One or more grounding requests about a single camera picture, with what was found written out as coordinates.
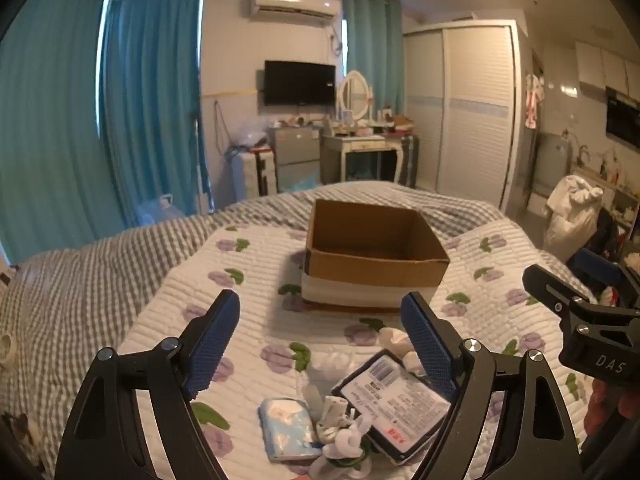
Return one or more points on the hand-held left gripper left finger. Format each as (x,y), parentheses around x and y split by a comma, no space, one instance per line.
(212,345)

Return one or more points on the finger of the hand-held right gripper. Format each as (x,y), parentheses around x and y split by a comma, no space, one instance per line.
(550,287)
(597,265)

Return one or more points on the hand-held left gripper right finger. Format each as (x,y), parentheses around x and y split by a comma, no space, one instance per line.
(430,345)

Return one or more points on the white socks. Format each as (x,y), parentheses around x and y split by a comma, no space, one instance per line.
(397,340)

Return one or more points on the black wet wipes packet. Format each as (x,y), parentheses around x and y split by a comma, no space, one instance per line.
(395,405)

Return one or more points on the brown cardboard box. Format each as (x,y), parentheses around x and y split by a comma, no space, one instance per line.
(370,255)

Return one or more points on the light blue tissue packet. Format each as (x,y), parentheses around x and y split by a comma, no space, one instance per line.
(290,427)

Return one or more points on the white green soft toy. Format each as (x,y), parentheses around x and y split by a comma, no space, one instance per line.
(342,435)

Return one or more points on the person's right hand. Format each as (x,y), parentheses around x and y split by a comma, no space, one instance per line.
(607,410)

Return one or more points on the white stuffed laundry bag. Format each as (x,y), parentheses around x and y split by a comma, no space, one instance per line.
(570,215)

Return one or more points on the floral white quilt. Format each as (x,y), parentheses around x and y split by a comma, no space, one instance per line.
(280,280)

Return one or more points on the grey checkered bed sheet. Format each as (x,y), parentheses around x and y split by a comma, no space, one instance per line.
(90,285)

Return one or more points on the clear water jug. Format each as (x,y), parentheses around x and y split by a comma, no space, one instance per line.
(160,207)

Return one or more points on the black range hood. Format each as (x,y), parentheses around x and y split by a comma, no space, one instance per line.
(622,117)

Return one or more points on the white suitcase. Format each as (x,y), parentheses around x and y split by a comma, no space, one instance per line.
(255,172)

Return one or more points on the hanging pink white clothes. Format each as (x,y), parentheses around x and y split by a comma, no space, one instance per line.
(531,100)

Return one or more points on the white sliding door wardrobe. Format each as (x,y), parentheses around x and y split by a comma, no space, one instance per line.
(462,110)

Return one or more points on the white upper kitchen cabinets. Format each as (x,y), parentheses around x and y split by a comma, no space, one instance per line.
(602,65)

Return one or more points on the grey mini fridge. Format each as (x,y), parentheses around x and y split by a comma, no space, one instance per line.
(295,160)

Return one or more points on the white dressing table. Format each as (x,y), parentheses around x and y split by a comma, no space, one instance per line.
(367,147)

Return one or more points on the clear plastic bag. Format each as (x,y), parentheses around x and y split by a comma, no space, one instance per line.
(247,135)

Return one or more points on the oval vanity mirror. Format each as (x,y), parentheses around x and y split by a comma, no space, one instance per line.
(356,95)

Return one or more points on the wide teal curtain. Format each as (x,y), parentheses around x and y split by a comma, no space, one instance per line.
(75,120)

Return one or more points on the narrow teal curtain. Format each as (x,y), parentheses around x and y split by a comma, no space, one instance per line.
(372,55)

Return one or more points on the white air conditioner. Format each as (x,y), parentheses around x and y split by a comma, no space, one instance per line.
(292,7)

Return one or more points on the black wall television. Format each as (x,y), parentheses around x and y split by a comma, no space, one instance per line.
(299,83)

